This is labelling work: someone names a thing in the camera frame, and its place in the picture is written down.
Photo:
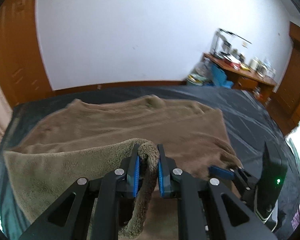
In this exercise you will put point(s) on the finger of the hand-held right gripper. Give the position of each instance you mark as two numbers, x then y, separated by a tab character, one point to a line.
220	170

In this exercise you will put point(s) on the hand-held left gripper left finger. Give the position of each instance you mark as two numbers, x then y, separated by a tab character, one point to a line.
136	177

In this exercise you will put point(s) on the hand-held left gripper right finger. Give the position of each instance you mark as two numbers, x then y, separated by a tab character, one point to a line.
161	180

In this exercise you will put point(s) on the brown fleece garment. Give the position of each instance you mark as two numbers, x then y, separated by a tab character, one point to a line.
115	125

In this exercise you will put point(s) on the pink printed cloth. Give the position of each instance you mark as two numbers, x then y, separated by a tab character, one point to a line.
297	220

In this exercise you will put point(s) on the yellow green snack bag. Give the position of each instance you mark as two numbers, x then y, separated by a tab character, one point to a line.
196	78

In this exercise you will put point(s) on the wooden desk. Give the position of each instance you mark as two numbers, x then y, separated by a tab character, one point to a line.
242	76

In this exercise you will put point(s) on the wooden wardrobe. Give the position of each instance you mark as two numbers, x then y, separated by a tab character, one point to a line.
295	80

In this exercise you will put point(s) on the clear plastic bag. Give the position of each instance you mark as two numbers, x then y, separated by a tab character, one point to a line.
202	67

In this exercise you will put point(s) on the red box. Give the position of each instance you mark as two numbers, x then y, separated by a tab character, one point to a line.
235	65

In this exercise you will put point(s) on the clear glass containers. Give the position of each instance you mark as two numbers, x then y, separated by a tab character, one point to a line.
267	71

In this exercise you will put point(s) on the white jar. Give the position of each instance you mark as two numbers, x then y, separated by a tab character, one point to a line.
253	63

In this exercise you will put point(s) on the wooden panel door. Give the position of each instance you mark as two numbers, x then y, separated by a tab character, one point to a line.
15	55

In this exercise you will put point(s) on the wall socket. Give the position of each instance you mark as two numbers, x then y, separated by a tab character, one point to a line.
245	44

